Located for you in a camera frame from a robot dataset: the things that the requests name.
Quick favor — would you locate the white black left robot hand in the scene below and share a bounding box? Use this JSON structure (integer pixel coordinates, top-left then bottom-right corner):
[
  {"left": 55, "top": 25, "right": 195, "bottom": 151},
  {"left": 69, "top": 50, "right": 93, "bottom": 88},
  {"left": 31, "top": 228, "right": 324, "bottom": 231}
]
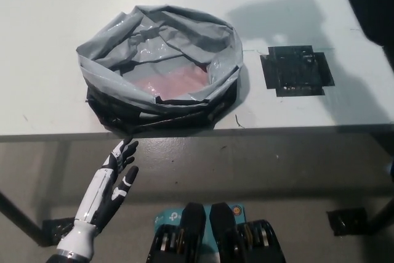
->
[{"left": 73, "top": 138, "right": 140, "bottom": 235}]

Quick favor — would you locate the grey black plastic bag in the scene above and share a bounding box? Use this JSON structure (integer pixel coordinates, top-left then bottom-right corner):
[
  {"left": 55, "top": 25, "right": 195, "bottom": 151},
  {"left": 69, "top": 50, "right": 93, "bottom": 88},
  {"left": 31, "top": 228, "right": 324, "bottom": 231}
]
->
[{"left": 75, "top": 4, "right": 246, "bottom": 136}]

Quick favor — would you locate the teal TP-Link box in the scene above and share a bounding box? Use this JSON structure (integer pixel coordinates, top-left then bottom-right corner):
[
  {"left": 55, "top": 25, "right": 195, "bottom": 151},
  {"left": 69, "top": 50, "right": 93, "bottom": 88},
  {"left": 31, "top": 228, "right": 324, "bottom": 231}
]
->
[{"left": 153, "top": 203, "right": 247, "bottom": 250}]

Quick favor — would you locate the black table leg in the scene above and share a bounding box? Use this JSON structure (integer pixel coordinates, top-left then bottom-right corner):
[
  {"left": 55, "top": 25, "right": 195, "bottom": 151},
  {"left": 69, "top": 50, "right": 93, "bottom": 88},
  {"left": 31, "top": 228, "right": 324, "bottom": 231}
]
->
[
  {"left": 366, "top": 195, "right": 394, "bottom": 233},
  {"left": 0, "top": 190, "right": 44, "bottom": 239}
]

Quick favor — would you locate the pink plastic sheet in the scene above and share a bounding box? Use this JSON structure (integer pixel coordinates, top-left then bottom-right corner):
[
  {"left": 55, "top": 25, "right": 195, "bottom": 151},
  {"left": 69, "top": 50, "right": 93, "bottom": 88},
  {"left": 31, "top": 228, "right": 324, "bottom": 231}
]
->
[{"left": 134, "top": 68, "right": 210, "bottom": 99}]

